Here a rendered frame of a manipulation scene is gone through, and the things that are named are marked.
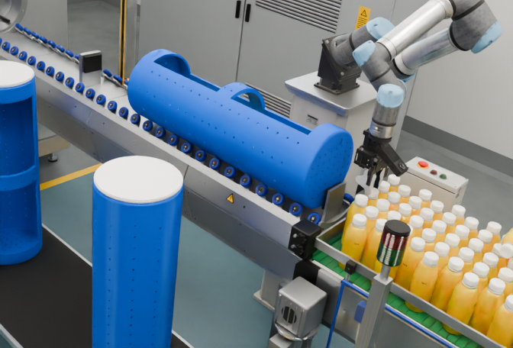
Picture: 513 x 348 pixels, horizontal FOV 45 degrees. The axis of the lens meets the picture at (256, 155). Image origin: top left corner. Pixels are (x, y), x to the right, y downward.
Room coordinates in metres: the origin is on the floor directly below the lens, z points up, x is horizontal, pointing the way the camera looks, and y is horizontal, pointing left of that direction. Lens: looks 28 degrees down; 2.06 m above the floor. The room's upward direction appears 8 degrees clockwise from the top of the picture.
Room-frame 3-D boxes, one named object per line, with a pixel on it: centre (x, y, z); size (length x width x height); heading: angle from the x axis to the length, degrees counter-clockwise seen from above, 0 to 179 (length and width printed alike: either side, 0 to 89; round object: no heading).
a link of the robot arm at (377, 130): (1.75, -0.37, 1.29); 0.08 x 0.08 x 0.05
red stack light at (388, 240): (1.27, -0.36, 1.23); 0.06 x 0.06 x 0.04
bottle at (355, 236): (1.56, -0.33, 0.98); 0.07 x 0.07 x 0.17
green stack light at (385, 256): (1.27, -0.36, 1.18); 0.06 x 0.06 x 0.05
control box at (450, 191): (1.89, -0.61, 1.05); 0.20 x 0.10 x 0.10; 53
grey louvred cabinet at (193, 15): (4.33, 0.07, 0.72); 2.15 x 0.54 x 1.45; 52
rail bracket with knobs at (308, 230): (1.60, -0.19, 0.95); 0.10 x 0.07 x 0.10; 143
